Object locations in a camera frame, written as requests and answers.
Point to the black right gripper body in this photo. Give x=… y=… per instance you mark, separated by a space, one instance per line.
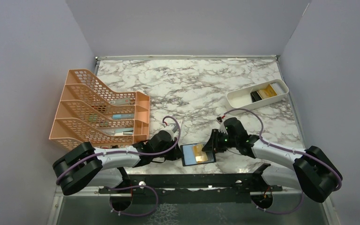
x=221 y=138

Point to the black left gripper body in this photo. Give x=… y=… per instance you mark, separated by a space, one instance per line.
x=172 y=143

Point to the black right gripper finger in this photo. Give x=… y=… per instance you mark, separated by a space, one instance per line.
x=210 y=142
x=214 y=150

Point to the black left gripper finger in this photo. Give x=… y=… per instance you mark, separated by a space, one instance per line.
x=177 y=149
x=175 y=156

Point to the gold yellow card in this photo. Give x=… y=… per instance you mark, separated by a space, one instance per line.
x=200 y=156

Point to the black card holder wallet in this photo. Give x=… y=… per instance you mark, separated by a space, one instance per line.
x=192 y=154

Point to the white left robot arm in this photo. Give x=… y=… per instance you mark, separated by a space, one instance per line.
x=88 y=166

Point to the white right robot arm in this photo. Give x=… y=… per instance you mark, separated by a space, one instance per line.
x=308 y=170

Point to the black card in tray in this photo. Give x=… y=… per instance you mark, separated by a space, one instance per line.
x=255 y=96

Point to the yellow card in tray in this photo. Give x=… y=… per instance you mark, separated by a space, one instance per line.
x=267 y=92

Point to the stack of white cards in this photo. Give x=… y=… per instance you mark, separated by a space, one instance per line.
x=277 y=88

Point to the white plastic tray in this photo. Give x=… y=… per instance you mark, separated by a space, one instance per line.
x=241 y=98

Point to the blue box in rack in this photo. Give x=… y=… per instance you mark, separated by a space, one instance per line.
x=125 y=116

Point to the grey box in rack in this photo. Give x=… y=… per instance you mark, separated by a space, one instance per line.
x=120 y=101

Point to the orange file organizer rack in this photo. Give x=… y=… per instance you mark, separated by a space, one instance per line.
x=84 y=114

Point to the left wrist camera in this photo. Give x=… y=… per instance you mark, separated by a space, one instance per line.
x=171 y=128

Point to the black mounting rail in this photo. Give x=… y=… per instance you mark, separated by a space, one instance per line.
x=190 y=188

